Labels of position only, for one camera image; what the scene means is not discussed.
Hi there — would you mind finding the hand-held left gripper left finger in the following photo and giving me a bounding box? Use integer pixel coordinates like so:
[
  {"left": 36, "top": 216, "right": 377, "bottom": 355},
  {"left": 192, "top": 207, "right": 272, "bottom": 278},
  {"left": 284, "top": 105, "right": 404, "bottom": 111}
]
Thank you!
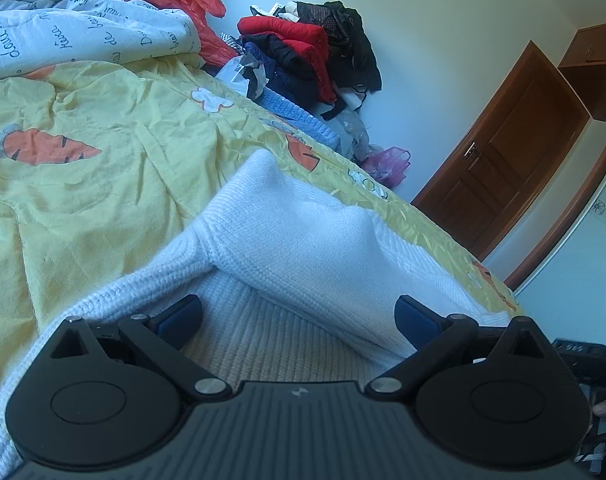
[{"left": 49, "top": 294, "right": 233, "bottom": 404}]

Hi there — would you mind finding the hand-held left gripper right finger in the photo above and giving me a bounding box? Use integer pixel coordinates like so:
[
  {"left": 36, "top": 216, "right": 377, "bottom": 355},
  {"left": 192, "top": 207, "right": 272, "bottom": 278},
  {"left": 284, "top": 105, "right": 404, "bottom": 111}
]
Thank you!
[{"left": 365, "top": 295, "right": 555, "bottom": 402}]

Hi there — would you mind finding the white knit sweater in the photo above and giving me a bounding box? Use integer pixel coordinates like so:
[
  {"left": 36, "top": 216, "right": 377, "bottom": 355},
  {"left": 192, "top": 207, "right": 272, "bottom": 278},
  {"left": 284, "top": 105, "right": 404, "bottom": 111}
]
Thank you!
[{"left": 0, "top": 150, "right": 527, "bottom": 480}]

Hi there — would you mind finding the yellow carrot print bedsheet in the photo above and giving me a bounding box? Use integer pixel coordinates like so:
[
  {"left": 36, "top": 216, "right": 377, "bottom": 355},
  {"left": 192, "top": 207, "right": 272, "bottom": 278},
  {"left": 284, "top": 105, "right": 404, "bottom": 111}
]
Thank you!
[{"left": 0, "top": 54, "right": 528, "bottom": 411}]

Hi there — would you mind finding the pink plastic bag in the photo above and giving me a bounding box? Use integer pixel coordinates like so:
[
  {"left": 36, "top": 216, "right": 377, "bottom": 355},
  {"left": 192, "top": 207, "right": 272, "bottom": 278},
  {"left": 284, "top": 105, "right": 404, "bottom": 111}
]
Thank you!
[{"left": 362, "top": 146, "right": 412, "bottom": 189}]

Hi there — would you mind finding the brown wooden door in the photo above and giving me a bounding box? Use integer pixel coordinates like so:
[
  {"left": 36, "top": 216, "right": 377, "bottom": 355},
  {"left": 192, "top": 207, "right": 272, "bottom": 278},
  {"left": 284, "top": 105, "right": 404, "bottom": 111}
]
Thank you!
[{"left": 411, "top": 40, "right": 592, "bottom": 262}]

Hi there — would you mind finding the grey cloth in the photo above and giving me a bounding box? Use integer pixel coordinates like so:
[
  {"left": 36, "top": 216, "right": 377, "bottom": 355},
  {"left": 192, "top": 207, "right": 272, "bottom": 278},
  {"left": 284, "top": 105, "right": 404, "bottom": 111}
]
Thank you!
[{"left": 331, "top": 102, "right": 380, "bottom": 162}]

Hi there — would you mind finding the light blue knit cloth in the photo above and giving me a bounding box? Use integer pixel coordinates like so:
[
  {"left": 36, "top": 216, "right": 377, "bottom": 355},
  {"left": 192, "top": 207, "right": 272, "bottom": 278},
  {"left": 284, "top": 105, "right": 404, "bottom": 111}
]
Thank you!
[{"left": 259, "top": 87, "right": 342, "bottom": 154}]

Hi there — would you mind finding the white and black plastic bag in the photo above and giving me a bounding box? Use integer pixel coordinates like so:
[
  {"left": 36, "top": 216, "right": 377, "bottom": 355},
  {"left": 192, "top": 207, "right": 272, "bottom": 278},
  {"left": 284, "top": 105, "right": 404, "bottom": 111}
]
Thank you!
[{"left": 215, "top": 54, "right": 270, "bottom": 99}]

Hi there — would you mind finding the dark blue garment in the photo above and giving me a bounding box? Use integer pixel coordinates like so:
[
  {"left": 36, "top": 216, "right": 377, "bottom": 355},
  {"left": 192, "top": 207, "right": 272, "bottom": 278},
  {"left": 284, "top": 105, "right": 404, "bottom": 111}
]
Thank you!
[{"left": 242, "top": 35, "right": 330, "bottom": 107}]

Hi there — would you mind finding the black garment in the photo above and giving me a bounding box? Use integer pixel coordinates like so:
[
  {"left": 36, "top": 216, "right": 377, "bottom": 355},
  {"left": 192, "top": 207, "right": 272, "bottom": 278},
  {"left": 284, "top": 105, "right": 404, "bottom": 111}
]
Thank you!
[{"left": 297, "top": 1, "right": 383, "bottom": 95}]

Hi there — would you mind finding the black white checkered cloth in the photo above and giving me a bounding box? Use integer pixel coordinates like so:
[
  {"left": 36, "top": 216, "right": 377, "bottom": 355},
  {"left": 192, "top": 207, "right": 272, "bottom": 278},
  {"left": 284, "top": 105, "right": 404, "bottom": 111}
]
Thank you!
[{"left": 219, "top": 31, "right": 245, "bottom": 55}]

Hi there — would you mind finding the red jacket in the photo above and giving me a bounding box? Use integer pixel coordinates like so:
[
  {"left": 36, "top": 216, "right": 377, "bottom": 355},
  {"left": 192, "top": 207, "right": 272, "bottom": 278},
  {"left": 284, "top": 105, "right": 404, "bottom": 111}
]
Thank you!
[{"left": 237, "top": 16, "right": 337, "bottom": 104}]

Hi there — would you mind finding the white script print quilt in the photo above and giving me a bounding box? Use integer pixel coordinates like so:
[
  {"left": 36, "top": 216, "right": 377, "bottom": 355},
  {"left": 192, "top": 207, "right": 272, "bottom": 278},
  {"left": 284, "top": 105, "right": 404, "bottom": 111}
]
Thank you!
[{"left": 0, "top": 0, "right": 205, "bottom": 82}]

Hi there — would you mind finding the brown wooden wardrobe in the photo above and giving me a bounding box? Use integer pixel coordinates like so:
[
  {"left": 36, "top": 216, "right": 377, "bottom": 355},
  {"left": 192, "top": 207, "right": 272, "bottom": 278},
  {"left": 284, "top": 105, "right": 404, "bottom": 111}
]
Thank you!
[{"left": 503, "top": 22, "right": 606, "bottom": 292}]

